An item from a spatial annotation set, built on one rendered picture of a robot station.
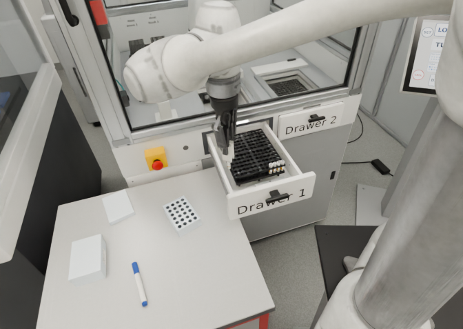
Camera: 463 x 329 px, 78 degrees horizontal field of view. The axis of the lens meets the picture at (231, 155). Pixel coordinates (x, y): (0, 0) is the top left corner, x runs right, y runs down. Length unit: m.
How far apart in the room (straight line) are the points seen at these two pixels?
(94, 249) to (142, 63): 0.63
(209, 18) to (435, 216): 0.52
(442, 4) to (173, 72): 0.39
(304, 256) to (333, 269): 0.91
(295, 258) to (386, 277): 1.39
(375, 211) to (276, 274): 0.77
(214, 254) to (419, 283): 0.64
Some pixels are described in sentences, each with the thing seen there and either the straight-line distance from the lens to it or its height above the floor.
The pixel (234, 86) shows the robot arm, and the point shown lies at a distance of 0.72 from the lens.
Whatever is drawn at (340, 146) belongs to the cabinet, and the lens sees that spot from 1.48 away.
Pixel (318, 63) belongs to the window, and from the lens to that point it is 1.16.
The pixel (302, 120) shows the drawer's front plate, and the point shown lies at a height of 0.89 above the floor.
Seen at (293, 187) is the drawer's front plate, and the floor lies 0.90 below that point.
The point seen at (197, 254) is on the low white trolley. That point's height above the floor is 0.76.
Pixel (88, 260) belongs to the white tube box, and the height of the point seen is 0.81.
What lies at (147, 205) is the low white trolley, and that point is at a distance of 1.11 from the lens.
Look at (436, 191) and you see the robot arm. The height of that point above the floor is 1.37.
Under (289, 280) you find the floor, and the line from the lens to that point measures 1.75.
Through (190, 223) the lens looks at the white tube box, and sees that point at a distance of 0.98.
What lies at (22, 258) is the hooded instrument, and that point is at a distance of 1.24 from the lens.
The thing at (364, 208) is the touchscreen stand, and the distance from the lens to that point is 2.09.
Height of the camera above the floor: 1.58
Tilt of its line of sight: 42 degrees down
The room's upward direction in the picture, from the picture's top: 4 degrees counter-clockwise
